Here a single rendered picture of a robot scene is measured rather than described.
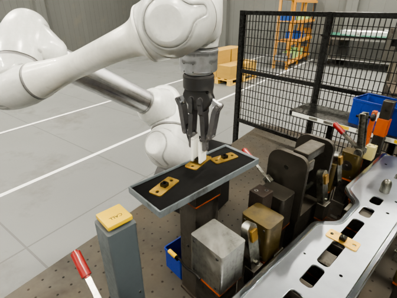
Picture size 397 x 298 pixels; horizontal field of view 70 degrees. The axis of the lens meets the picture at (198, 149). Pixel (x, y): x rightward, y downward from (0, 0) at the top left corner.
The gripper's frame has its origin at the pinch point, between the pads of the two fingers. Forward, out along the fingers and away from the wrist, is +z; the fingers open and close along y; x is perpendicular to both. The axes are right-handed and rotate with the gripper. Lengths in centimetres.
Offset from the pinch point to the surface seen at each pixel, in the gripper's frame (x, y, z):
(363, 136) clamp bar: 61, 36, 10
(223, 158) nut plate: 10.1, 2.5, 6.9
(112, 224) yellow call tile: -27.9, -4.0, 7.4
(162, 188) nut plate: -11.9, -3.4, 7.1
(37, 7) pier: 536, -966, -27
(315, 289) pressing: -6.5, 35.9, 23.3
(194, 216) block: -5.5, 2.0, 18.3
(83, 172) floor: 94, -204, 124
